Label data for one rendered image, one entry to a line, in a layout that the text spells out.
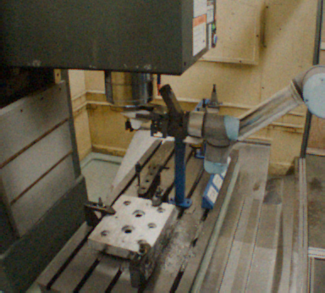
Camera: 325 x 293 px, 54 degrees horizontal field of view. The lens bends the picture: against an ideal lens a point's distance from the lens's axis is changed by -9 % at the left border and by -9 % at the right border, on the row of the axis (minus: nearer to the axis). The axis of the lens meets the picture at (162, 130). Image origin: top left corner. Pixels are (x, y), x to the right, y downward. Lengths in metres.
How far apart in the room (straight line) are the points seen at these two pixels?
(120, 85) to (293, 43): 1.20
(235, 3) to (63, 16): 1.17
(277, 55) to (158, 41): 1.19
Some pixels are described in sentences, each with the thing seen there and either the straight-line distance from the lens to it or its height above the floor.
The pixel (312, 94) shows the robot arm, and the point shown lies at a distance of 0.94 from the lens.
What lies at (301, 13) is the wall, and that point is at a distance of 1.95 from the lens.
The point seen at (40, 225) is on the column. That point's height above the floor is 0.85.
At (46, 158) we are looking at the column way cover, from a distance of 1.48.
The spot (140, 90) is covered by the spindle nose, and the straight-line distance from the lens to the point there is 1.01.
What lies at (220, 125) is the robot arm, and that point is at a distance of 1.03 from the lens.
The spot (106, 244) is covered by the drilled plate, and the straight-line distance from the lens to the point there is 1.21.
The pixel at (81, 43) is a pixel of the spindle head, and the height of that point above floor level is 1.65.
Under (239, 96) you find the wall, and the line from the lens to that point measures 2.06.
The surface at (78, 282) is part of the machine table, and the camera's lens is 1.22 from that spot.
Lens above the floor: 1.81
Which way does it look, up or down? 25 degrees down
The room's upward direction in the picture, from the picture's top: 1 degrees counter-clockwise
